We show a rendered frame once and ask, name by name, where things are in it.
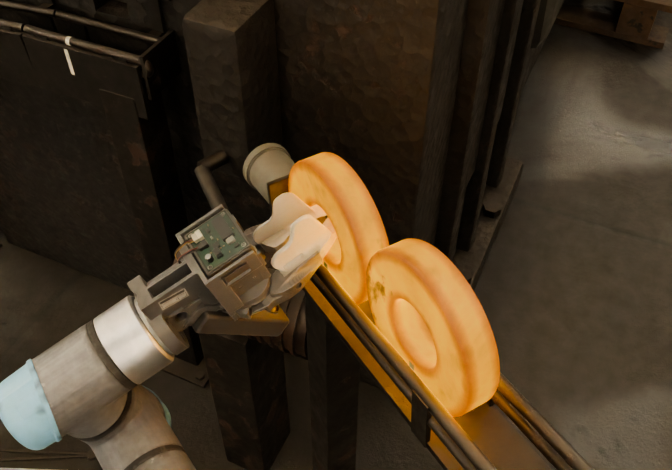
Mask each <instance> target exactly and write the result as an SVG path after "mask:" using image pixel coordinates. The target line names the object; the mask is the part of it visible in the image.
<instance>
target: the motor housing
mask: <svg viewBox="0 0 672 470"><path fill-rule="evenodd" d="M263 253H264V255H265V256H266V258H265V262H266V263H267V264H266V265H265V267H266V268H270V269H275V268H274V267H273V266H272V265H271V258H272V257H273V255H274V254H271V253H268V252H265V250H264V252H263ZM275 270H277V269H275ZM279 306H280V307H281V309H282V310H283V312H284V313H285V315H286V316H287V317H288V319H289V324H288V325H287V327H286V328H285V329H284V331H283V332H282V333H281V335H280V336H252V335H227V334H202V333H199V338H200V342H201V347H202V351H203V356H204V360H205V364H206V369H207V373H208V378H209V382H210V387H211V391H212V396H213V400H214V404H215V409H216V413H217V418H218V422H219V427H220V431H221V436H222V440H223V444H224V449H225V453H226V458H227V460H228V461H229V462H232V463H234V464H236V465H238V466H240V467H243V468H245V469H247V470H270V468H271V467H272V465H273V463H274V461H275V459H276V457H277V456H278V454H279V452H280V450H281V448H282V446H283V445H284V443H285V441H286V439H287V437H288V435H289V434H290V422H289V410H288V399H287V388H286V377H285V365H284V354H283V352H285V353H290V354H291V355H293V356H295V357H301V356H304V357H307V358H308V352H307V331H306V310H305V292H304V291H303V290H302V289H301V290H300V291H299V292H298V293H297V294H296V295H294V296H293V297H292V298H290V299H288V300H287V301H285V302H283V303H280V304H279Z"/></svg>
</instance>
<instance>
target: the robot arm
mask: <svg viewBox="0 0 672 470"><path fill-rule="evenodd" d="M213 215H214V216H213ZM211 216H213V217H211ZM210 217H211V218H210ZM208 218H210V219H208ZM207 219H208V220H207ZM205 220H207V221H205ZM204 221H205V222H204ZM202 222H204V223H202ZM201 223H202V224H201ZM199 224H201V225H199ZM198 225H199V226H198ZM196 226H198V227H196ZM195 227H196V228H195ZM193 228H195V229H193ZM192 229H193V230H192ZM191 230H192V231H191ZM175 236H176V237H177V239H178V241H179V242H180V244H181V245H180V246H179V247H178V248H177V249H176V251H175V253H174V256H175V258H176V259H177V261H178V262H177V263H175V264H174V265H172V266H171V267H169V268H168V269H166V270H165V271H163V272H162V273H161V274H159V275H158V276H156V277H155V278H153V279H152V280H150V281H149V282H146V281H145V280H144V279H143V278H142V277H141V276H140V275H138V276H137V277H135V278H134V279H132V280H131V281H129V282H128V283H127V285H128V287H129V289H130V290H131V291H132V292H133V293H134V295H135V297H134V296H130V295H128V296H127V297H125V298H124V299H122V300H121V301H119V302H118V303H116V304H115V305H113V306H112V307H110V308H109V309H107V310H106V311H104V312H103V313H101V314H100V315H98V316H97V317H96V318H94V319H92V320H91V321H89V322H88V323H86V324H84V325H83V326H81V327H80V328H78V329H77V330H75V331H74V332H73V333H71V334H70V335H68V336H67V337H65V338H64V339H62V340H61V341H59V342H58V343H56V344H55V345H53V346H52V347H50V348H49V349H47V350H46V351H44V352H43V353H41V354H40V355H38V356H37V357H35V358H34V359H32V360H31V359H29V360H27V361H26V364H25V365H24V366H22V367H21V368H20V369H18V370H17V371H15V372H14V373H13V374H11V375H10V376H9V377H7V378H6V379H5V380H3V381H2V382H1V383H0V418H1V420H2V422H3V424H4V425H5V427H6V428H7V430H8V431H9V432H10V434H11V435H12V436H13V437H14V438H15V439H16V440H17V441H18V442H19V443H20V444H22V445H23V446H25V447H26V448H28V449H31V450H42V449H45V448H46V447H48V446H49V445H51V444H53V443H54V442H60V441H61V440H62V437H63V436H65V435H66V434H68V435H70V436H72V437H75V438H77V439H79V440H81V441H83V442H85V443H86V444H88V445H89V446H90V447H91V449H92V450H93V452H94V454H95V456H96V458H97V459H98V461H99V463H100V465H101V467H102V469H103V470H196V469H195V467H194V465H193V464H192V462H191V460H190V459H189V457H188V456H187V454H186V452H185V450H184V448H183V447H182V445H181V443H180V442H179V440H178V438H177V437H176V435H175V434H174V432H173V430H172V429H171V416H170V413H169V410H168V409H167V407H166V406H165V404H164V403H163V402H162V401H161V399H160V398H159V397H158V396H157V395H156V394H155V393H154V392H153V391H152V390H150V389H148V388H147V387H145V386H142V385H140V384H141V383H143V382H144V381H146V380H147V379H148V378H150V377H151V376H153V375H154V374H156V373H157V372H159V371H160V370H161V369H163V368H164V367H166V366H167V365H169V364H170V363H172V362H173V361H174V356H175V355H178V354H180V353H181V352H183V351H184V350H186V349H187V348H189V343H188V340H187V338H186V336H185V334H184V332H183V330H184V329H186V328H187V327H188V326H192V327H193V329H194V331H195V332H196V333H202V334H227V335H252V336H280V335H281V333H282V332H283V331H284V329H285V328H286V327H287V325H288V324H289V319H288V317H287V316H286V315H285V313H284V312H283V310H282V309H281V307H280V306H279V304H280V303H283V302H285V301H287V300H288V299H290V298H292V297H293V296H294V295H296V294H297V293H298V292H299V291H300V290H301V289H302V288H303V287H304V286H305V285H306V284H307V282H308V281H309V280H310V278H311V277H312V276H313V274H314V273H315V272H316V270H317V269H318V267H319V266H320V265H321V263H322V261H323V258H324V257H325V255H326V254H327V252H328V251H329V249H330V248H331V246H332V245H333V243H334V241H335V239H336V237H337V234H336V232H335V229H334V227H333V225H332V223H331V221H330V219H329V218H328V216H327V214H326V213H325V212H324V211H323V209H322V208H321V207H320V206H318V205H315V206H311V207H309V206H308V205H306V204H305V203H304V202H303V201H302V200H300V199H299V198H298V197H297V196H296V195H294V194H293V193H290V192H286V193H283V194H281V195H279V196H278V197H277V198H276V199H275V200H274V202H273V209H272V216H271V217H270V219H269V220H267V221H266V222H264V223H263V224H260V225H256V226H253V227H250V228H248V229H246V230H245V231H244V230H243V228H242V227H241V225H240V224H239V222H238V221H237V220H236V218H235V217H234V215H233V214H232V215H231V214H230V212H229V211H228V209H224V207H223V206H222V204H221V205H219V206H218V207H216V208H215V209H213V210H212V211H210V212H209V213H207V214H206V215H204V216H203V217H201V218H200V219H198V220H197V221H195V222H194V223H192V224H191V225H189V226H188V227H186V228H185V229H183V230H181V231H180V232H178V233H177V234H175ZM264 250H265V252H268V253H271V254H274V255H273V257H272V258H271V265H272V266H273V267H274V268H275V269H277V270H275V269H270V268H266V267H265V265H266V264H267V263H266V262H265V258H266V256H265V255H264V253H263V252H264ZM178 251H180V253H181V256H180V257H179V258H177V257H176V254H177V252H178ZM182 257H183V259H181V258H182ZM180 259H181V260H180ZM174 354H175V355H174Z"/></svg>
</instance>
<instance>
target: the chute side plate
mask: <svg viewBox="0 0 672 470"><path fill-rule="evenodd" d="M64 49H67V50H68V54H69V57H70V60H71V64H72V67H73V70H74V74H75V75H73V74H71V72H70V68H69V65H68V62H67V59H66V55H65V52H64ZM0 78H4V79H8V80H13V81H17V82H21V83H26V84H30V85H34V86H39V87H42V88H45V89H49V90H52V91H55V92H58V93H62V94H65V95H68V96H71V97H75V98H78V99H81V100H84V101H88V102H91V103H94V104H97V105H101V106H103V103H102V99H101V96H100V92H99V89H103V90H106V91H110V92H113V93H116V94H120V95H123V96H126V97H130V98H133V99H134V100H135V103H136V107H137V112H138V116H139V117H140V118H143V119H146V120H149V119H150V114H149V110H148V105H147V101H146V96H145V92H144V87H143V83H142V79H141V74H140V70H139V66H137V65H133V64H130V63H125V62H122V61H118V60H115V59H112V58H108V57H105V56H101V55H98V54H94V53H91V52H87V51H84V50H80V49H77V48H73V47H70V46H66V45H62V44H59V43H55V42H52V41H48V40H44V39H41V38H37V37H34V36H31V35H27V34H22V33H19V32H14V31H8V30H3V29H0Z"/></svg>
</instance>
